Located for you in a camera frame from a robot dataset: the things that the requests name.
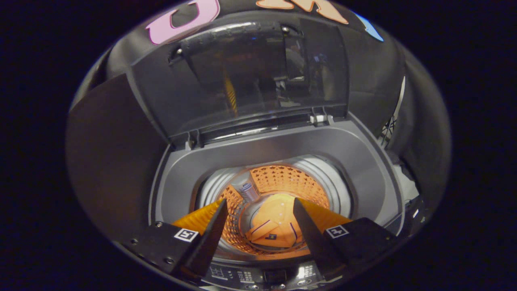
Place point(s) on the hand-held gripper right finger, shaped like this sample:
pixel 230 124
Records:
pixel 313 238

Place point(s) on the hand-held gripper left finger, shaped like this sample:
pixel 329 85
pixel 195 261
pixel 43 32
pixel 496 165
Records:
pixel 208 242

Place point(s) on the orange shirt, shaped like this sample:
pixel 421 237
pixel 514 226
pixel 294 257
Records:
pixel 274 222

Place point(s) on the grey washing machine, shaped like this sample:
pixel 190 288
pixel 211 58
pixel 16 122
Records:
pixel 274 145

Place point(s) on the white cabinet with dark top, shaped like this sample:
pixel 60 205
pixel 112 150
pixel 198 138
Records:
pixel 113 161

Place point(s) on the metal backdrop stand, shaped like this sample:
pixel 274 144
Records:
pixel 394 117

